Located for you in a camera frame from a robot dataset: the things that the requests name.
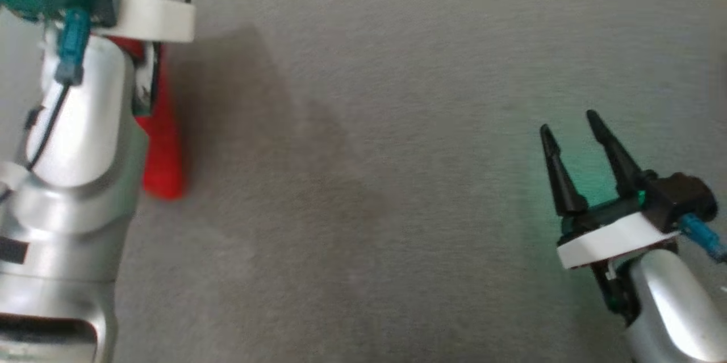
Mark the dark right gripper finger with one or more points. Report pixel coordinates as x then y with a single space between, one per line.
568 187
622 167

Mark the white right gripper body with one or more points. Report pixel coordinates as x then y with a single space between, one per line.
613 238

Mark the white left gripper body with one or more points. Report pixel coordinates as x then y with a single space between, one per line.
153 19

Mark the red white basketball jersey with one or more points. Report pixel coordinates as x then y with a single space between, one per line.
164 153

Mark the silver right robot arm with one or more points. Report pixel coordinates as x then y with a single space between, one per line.
676 306

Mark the grey fabric sofa seat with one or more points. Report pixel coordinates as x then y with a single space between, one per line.
397 181

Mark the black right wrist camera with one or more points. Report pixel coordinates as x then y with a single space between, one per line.
681 195

